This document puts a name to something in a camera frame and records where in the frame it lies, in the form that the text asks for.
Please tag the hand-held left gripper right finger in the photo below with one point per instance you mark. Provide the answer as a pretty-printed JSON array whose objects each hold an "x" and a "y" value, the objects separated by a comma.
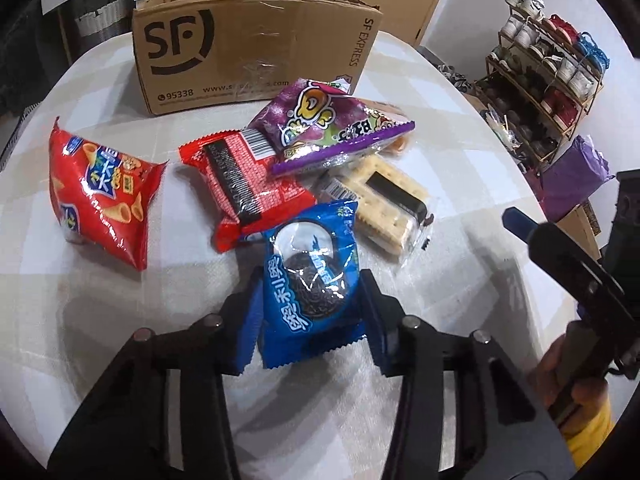
[{"x": 377, "y": 320}]

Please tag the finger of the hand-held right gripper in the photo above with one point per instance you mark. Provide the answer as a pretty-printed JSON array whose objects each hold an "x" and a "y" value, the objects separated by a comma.
[
  {"x": 516, "y": 220},
  {"x": 575, "y": 265}
]

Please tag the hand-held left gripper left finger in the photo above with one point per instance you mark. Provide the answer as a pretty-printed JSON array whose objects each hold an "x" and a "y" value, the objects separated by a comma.
[{"x": 247, "y": 325}]

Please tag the blue cookie packet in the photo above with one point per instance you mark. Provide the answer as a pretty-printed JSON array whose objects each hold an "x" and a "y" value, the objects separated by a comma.
[{"x": 310, "y": 280}]

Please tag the clear cracker sandwich packet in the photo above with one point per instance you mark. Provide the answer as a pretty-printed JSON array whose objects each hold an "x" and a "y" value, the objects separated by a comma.
[{"x": 385, "y": 200}]

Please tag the red black-striped snack packet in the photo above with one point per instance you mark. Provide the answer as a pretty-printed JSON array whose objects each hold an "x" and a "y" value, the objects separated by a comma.
[{"x": 235, "y": 180}]

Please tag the red cone snack packet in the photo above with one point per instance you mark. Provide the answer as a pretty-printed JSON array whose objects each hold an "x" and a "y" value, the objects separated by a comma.
[{"x": 100, "y": 195}]

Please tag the purple jelly packet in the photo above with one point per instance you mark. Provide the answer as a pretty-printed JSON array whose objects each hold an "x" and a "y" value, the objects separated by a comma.
[{"x": 320, "y": 125}]

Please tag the brown cardboard box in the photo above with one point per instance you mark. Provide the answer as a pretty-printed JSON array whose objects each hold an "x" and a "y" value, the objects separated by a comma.
[{"x": 250, "y": 45}]

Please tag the person's right hand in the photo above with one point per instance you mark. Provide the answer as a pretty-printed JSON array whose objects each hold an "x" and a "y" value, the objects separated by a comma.
[{"x": 582, "y": 400}]

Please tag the small cardboard box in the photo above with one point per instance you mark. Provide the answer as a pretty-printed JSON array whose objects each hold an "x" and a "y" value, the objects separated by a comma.
[{"x": 580, "y": 230}]

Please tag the purple bag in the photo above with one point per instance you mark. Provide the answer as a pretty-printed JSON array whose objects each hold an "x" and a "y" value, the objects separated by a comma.
[{"x": 575, "y": 175}]

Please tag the wooden shoe rack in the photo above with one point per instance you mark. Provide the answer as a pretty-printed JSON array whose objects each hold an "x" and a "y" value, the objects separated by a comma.
[{"x": 525, "y": 90}]

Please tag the woven laundry basket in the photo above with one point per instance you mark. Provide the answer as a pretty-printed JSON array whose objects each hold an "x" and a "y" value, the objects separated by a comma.
[{"x": 102, "y": 22}]

